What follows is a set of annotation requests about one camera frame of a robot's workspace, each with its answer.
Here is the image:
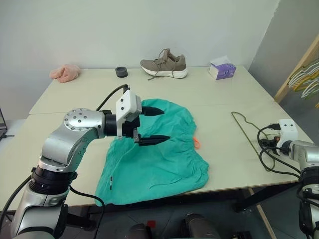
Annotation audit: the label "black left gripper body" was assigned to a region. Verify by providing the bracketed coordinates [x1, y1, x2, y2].
[121, 116, 141, 144]

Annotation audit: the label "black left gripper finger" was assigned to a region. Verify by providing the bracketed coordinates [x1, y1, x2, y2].
[141, 106, 164, 117]
[138, 134, 171, 147]

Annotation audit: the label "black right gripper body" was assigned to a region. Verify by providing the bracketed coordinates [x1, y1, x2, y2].
[261, 136, 281, 150]

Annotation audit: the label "green shorts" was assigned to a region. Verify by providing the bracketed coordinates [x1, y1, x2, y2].
[94, 98, 210, 208]

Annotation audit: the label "black round dish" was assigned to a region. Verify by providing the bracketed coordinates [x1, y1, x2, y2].
[115, 66, 129, 79]

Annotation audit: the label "beige sneaker with white sole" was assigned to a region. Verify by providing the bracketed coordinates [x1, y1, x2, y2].
[140, 48, 188, 81]

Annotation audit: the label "wooden table leg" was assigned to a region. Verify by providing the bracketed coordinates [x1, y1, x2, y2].
[247, 187, 273, 239]

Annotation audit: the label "purple tissue box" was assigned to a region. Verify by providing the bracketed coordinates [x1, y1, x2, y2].
[208, 56, 237, 81]

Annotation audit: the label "pink cloth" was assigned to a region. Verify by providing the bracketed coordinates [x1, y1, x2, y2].
[49, 63, 81, 83]

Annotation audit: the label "dark rounded shape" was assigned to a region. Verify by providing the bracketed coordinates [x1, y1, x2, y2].
[182, 212, 221, 239]

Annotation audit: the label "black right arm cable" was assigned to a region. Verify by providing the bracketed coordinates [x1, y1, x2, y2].
[257, 123, 304, 179]

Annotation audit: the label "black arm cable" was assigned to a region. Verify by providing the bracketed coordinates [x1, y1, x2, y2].
[0, 174, 34, 220]
[95, 84, 131, 112]
[69, 185, 106, 239]
[257, 123, 304, 179]

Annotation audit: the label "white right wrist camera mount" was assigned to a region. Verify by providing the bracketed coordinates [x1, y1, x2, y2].
[276, 119, 299, 150]

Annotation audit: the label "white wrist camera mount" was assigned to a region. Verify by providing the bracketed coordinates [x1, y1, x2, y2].
[115, 90, 143, 138]
[276, 119, 299, 150]

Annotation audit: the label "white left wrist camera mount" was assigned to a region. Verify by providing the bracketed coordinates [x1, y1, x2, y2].
[115, 90, 143, 138]

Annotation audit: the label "olive wire hanger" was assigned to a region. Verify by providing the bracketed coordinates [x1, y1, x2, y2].
[231, 111, 276, 173]

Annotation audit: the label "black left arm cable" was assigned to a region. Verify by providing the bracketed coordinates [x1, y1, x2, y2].
[95, 84, 131, 112]
[0, 174, 34, 220]
[69, 185, 106, 239]

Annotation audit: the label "black table frame bar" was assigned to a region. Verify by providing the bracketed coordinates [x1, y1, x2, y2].
[233, 178, 303, 213]

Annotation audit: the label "white wire hanger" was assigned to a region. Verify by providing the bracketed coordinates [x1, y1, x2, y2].
[288, 63, 319, 87]
[300, 82, 319, 101]

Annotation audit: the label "yellow wire hanger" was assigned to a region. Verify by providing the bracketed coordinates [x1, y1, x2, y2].
[293, 74, 319, 92]

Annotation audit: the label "wooden rack frame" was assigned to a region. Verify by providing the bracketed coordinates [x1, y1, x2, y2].
[274, 33, 319, 104]

